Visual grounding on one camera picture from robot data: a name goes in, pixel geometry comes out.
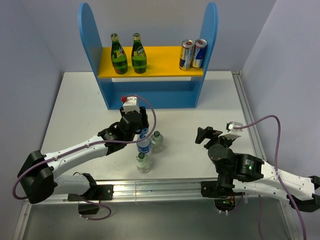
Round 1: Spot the blue-label water bottle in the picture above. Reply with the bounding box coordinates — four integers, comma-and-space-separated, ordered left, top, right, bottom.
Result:
136, 134, 151, 155
139, 127, 149, 138

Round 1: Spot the clear glass bottle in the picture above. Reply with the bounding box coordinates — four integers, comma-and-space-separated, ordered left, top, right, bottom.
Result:
150, 131, 164, 152
136, 152, 151, 173

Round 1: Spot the green glass bottle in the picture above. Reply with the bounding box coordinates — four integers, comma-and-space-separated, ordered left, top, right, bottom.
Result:
131, 33, 147, 74
110, 33, 128, 75

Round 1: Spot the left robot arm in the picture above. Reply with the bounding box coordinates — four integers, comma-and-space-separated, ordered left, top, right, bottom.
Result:
17, 106, 149, 204

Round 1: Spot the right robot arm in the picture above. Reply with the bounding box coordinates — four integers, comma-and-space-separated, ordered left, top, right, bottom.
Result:
195, 122, 320, 213

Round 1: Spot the blue and yellow shelf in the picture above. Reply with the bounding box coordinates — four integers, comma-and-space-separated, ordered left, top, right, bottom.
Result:
78, 2, 219, 110

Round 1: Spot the left energy drink can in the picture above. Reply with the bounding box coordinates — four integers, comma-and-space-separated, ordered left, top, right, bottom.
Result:
179, 39, 194, 71

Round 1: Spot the energy drink can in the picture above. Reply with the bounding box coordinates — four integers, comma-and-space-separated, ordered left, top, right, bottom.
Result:
191, 39, 208, 69
179, 39, 194, 71

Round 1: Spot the right energy drink can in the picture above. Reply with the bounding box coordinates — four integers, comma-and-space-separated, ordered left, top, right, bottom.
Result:
191, 39, 208, 69

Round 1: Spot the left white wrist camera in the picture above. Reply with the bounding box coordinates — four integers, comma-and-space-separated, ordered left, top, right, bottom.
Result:
121, 96, 140, 114

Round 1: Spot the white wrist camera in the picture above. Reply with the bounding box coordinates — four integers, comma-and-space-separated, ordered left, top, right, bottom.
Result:
219, 121, 243, 140
121, 96, 140, 114

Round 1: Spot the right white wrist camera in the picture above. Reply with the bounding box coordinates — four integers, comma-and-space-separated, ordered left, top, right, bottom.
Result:
219, 121, 243, 140

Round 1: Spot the aluminium side rail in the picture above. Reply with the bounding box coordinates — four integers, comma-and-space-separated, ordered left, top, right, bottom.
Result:
231, 71, 267, 160

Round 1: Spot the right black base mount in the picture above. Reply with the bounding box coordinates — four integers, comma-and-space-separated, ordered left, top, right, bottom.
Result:
200, 180, 244, 214

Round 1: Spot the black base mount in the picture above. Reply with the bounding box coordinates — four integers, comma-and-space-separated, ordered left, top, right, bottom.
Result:
200, 180, 244, 214
67, 184, 114, 216

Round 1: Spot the aluminium front rail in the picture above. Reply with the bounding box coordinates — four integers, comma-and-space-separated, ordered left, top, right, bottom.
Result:
22, 173, 218, 204

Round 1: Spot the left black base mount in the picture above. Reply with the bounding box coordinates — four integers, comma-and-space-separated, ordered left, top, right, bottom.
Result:
67, 184, 114, 216

